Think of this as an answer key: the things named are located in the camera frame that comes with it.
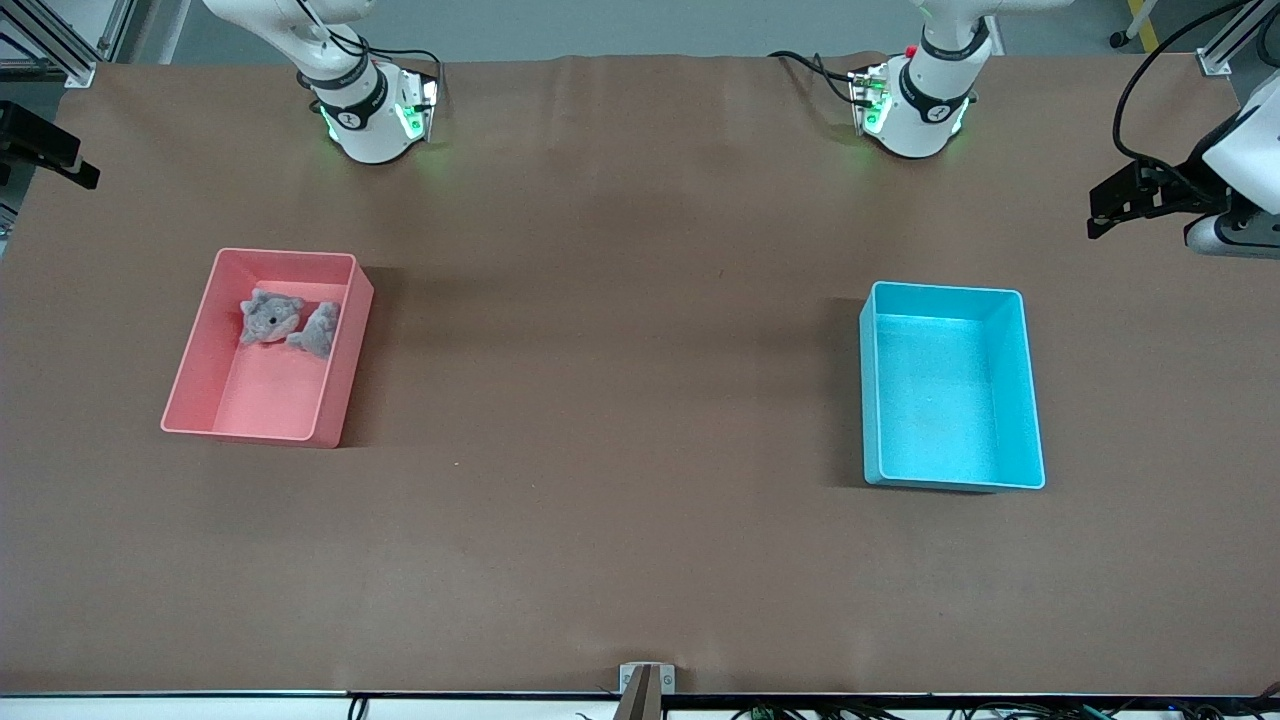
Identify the grey owl plush toy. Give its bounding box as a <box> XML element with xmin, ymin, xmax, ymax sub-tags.
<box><xmin>238</xmin><ymin>288</ymin><xmax>307</xmax><ymax>347</ymax></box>

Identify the small grey plush toy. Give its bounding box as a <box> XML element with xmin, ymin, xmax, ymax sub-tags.
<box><xmin>286</xmin><ymin>300</ymin><xmax>342</xmax><ymax>360</ymax></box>

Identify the blue plastic box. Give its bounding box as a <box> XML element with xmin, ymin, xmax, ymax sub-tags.
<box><xmin>858</xmin><ymin>280</ymin><xmax>1047</xmax><ymax>493</ymax></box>

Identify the pink plastic box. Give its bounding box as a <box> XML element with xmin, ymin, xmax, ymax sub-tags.
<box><xmin>160</xmin><ymin>247</ymin><xmax>376</xmax><ymax>449</ymax></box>

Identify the brown table mat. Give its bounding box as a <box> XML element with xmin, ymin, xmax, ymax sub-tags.
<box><xmin>0</xmin><ymin>52</ymin><xmax>1280</xmax><ymax>696</ymax></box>

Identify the brown pole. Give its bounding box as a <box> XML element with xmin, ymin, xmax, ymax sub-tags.
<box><xmin>613</xmin><ymin>665</ymin><xmax>663</xmax><ymax>720</ymax></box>

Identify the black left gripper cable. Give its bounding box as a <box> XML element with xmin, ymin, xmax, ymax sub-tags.
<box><xmin>1113</xmin><ymin>0</ymin><xmax>1280</xmax><ymax>196</ymax></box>

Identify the aluminium frame post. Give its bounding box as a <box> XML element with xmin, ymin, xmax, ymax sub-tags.
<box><xmin>0</xmin><ymin>0</ymin><xmax>98</xmax><ymax>89</ymax></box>
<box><xmin>98</xmin><ymin>0</ymin><xmax>138</xmax><ymax>63</ymax></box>
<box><xmin>1197</xmin><ymin>0</ymin><xmax>1280</xmax><ymax>76</ymax></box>

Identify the black left base cable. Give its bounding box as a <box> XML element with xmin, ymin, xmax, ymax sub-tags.
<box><xmin>768</xmin><ymin>50</ymin><xmax>863</xmax><ymax>106</ymax></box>

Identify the black base cable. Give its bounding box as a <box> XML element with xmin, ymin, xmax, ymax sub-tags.
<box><xmin>768</xmin><ymin>50</ymin><xmax>863</xmax><ymax>106</ymax></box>
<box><xmin>330</xmin><ymin>30</ymin><xmax>446</xmax><ymax>101</ymax></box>

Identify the black right base cable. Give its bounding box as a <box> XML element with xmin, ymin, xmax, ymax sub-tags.
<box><xmin>330</xmin><ymin>30</ymin><xmax>446</xmax><ymax>101</ymax></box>

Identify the white table edge rail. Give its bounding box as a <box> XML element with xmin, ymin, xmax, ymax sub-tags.
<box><xmin>0</xmin><ymin>690</ymin><xmax>1280</xmax><ymax>720</ymax></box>

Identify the grey metal bracket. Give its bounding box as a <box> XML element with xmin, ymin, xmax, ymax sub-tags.
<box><xmin>618</xmin><ymin>662</ymin><xmax>676</xmax><ymax>696</ymax></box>

